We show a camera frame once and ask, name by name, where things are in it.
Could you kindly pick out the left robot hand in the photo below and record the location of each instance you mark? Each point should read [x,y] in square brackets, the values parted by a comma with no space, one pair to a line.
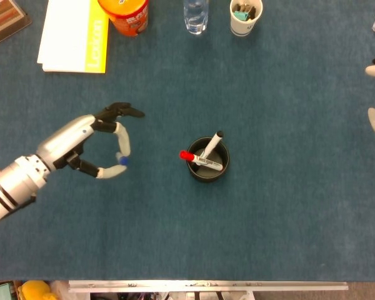
[65,137]

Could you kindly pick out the blue-capped white marker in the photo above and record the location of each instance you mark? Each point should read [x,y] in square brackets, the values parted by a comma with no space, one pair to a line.
[123,161]

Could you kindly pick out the red-capped white marker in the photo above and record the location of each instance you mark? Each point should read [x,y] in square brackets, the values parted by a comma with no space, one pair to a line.
[185,155]

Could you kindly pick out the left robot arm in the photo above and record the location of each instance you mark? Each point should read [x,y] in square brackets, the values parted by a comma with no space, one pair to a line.
[9,187]

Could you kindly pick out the black mesh pen holder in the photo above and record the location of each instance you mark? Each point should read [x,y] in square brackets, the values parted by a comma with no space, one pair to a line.
[206,178]

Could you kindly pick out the black-capped white marker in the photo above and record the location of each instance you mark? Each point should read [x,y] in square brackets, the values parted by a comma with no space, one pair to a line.
[214,142]

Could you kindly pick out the white and yellow notepad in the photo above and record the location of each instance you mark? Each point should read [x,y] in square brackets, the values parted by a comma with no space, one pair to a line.
[65,37]

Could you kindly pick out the blue felt table mat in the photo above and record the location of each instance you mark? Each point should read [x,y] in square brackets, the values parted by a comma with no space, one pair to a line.
[175,93]

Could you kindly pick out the orange instant noodle cup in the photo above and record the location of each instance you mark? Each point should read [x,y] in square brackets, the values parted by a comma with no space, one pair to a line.
[128,18]

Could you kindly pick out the yellow soft object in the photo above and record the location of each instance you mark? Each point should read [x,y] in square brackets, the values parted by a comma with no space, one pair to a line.
[36,290]

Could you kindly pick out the clear unlabelled water bottle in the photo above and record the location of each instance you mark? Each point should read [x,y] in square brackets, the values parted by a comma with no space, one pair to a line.
[195,18]

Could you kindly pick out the white paper cup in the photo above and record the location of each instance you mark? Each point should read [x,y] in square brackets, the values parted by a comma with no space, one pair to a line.
[242,28]

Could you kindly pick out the teal binder clip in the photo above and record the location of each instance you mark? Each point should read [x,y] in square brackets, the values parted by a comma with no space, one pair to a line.
[240,15]

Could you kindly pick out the black binder clip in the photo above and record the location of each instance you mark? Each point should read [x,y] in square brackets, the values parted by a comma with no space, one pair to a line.
[253,10]

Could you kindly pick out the aluminium frame rail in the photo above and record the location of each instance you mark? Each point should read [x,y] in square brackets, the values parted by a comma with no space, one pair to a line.
[206,286]

